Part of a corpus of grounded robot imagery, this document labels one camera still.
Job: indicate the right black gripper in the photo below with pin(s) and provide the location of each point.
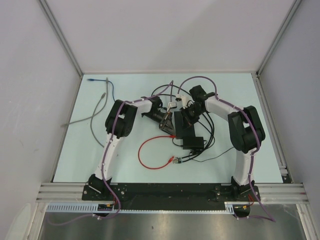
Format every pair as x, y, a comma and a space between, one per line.
189, 122

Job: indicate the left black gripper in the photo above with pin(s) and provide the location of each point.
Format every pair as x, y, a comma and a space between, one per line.
167, 125

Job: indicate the black network switch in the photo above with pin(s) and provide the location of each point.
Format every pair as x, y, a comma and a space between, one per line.
182, 129

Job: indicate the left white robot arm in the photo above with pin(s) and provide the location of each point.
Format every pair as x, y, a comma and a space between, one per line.
119, 125

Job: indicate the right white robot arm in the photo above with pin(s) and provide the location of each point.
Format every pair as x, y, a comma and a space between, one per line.
245, 130

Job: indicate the black power adapter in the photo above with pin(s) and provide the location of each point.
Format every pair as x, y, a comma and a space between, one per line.
193, 143

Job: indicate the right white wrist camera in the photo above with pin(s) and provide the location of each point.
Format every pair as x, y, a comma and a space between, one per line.
185, 100

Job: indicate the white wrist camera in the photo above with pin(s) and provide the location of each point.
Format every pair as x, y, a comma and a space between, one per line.
171, 105
185, 100

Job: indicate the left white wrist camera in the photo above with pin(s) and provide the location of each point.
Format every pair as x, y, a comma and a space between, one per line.
171, 105

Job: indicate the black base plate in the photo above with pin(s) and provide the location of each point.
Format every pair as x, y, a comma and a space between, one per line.
125, 191

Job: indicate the aluminium frame rail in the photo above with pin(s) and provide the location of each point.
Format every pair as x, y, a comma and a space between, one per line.
271, 193

